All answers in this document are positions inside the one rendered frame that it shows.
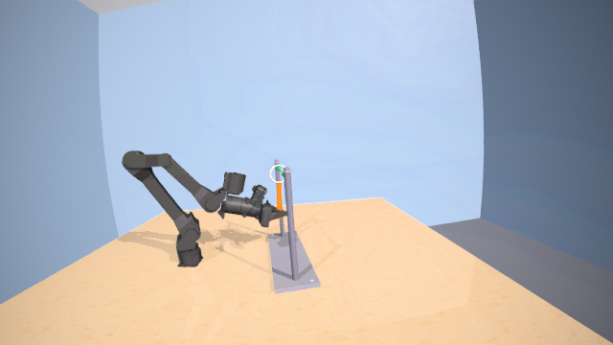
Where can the orange bar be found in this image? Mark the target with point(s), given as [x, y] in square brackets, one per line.
[279, 188]

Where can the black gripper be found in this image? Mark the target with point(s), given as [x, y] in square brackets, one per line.
[265, 214]

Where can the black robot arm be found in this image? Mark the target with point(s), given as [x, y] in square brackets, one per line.
[189, 253]

